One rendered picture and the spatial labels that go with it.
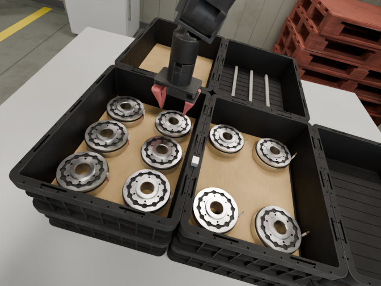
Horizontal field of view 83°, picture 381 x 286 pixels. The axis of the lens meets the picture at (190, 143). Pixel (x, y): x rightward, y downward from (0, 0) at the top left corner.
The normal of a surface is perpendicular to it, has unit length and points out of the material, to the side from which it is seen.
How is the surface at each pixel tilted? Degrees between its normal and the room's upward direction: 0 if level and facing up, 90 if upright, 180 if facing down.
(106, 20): 90
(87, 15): 90
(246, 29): 90
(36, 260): 0
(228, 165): 0
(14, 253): 0
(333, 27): 90
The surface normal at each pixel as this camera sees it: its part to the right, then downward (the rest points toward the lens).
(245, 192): 0.19, -0.63
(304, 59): -0.15, 0.74
